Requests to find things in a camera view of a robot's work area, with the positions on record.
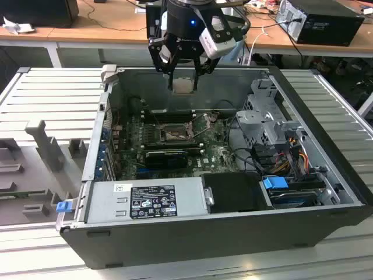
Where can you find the black RAM slot row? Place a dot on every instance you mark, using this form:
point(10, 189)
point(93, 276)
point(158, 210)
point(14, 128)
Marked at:
point(175, 146)
point(163, 116)

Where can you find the CPU socket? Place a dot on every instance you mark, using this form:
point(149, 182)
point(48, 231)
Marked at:
point(172, 134)

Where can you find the grey parts rack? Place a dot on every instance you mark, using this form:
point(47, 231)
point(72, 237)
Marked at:
point(43, 163)

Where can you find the black monitor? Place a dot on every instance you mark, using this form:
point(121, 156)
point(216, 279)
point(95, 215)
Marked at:
point(38, 11)

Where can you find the crumpled white paper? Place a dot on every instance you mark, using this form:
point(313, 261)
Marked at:
point(17, 27)

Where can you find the black graphics card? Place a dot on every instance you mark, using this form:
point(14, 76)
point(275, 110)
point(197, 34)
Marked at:
point(166, 160)

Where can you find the silver power supply unit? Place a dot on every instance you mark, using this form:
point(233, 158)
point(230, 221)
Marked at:
point(102, 204)

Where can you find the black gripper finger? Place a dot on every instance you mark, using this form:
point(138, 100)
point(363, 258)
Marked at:
point(207, 67)
point(158, 55)

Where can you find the black desktop PC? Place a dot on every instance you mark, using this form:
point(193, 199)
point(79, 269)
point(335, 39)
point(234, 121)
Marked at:
point(329, 27)

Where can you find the small black box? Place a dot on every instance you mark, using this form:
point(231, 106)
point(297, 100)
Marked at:
point(153, 23)

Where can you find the silver square CPU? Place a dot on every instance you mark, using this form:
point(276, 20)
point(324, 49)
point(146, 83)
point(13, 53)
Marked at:
point(183, 86)

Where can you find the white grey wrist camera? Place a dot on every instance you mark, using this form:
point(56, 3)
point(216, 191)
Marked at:
point(218, 38)

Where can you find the hard disk in blue carrier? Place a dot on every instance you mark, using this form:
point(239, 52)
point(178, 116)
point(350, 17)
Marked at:
point(275, 184)

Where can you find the green motherboard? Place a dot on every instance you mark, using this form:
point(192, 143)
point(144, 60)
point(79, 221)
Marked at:
point(215, 151)

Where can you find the black open PC case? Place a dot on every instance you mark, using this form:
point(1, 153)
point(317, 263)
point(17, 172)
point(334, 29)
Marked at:
point(204, 242)

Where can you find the wooden desk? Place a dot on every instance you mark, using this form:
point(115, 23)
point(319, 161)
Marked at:
point(116, 23)

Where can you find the blue case latch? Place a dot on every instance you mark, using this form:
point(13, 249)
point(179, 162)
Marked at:
point(64, 207)

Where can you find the silver metal drive cage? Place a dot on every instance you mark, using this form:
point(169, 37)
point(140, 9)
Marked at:
point(256, 122)

